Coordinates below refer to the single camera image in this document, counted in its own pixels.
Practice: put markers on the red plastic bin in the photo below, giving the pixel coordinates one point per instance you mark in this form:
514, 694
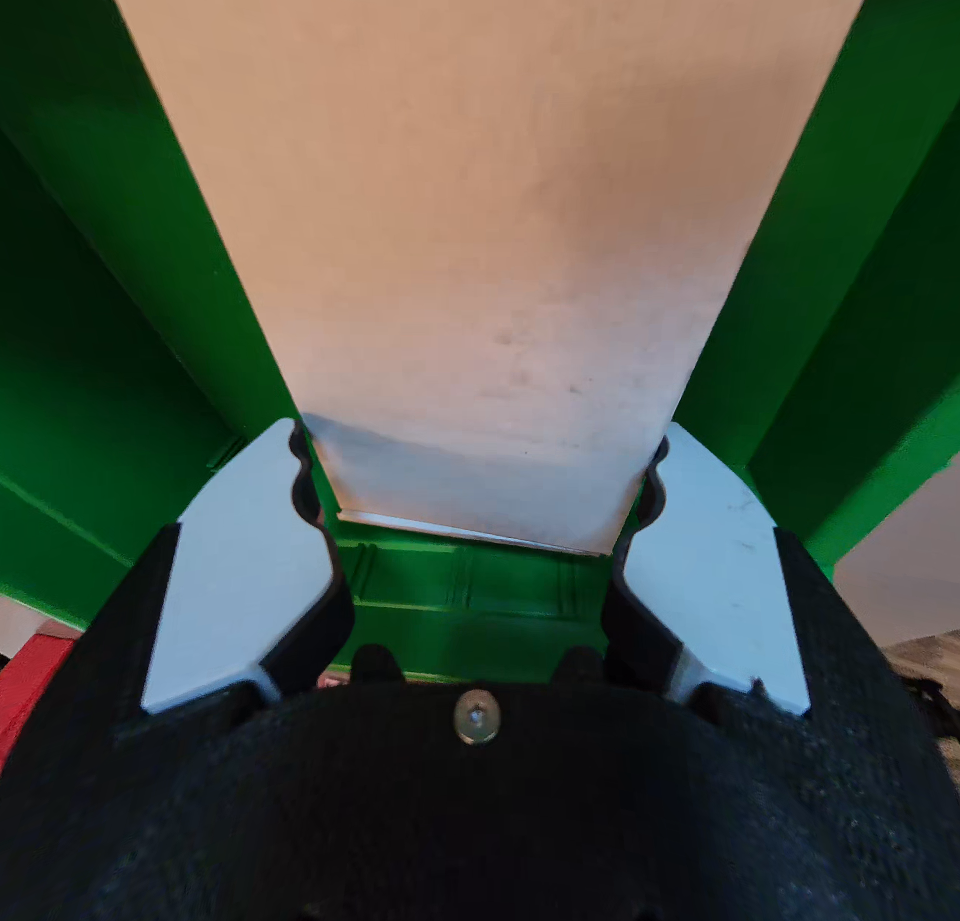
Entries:
30, 681

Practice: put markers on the green plastic bin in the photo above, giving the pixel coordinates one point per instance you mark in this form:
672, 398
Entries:
90, 298

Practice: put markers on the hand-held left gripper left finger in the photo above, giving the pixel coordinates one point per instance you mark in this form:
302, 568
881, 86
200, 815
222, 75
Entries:
232, 561

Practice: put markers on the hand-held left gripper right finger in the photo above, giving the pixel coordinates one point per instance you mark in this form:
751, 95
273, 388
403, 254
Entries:
720, 576

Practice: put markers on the white cardboard sheet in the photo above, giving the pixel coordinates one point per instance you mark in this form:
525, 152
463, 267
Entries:
487, 223

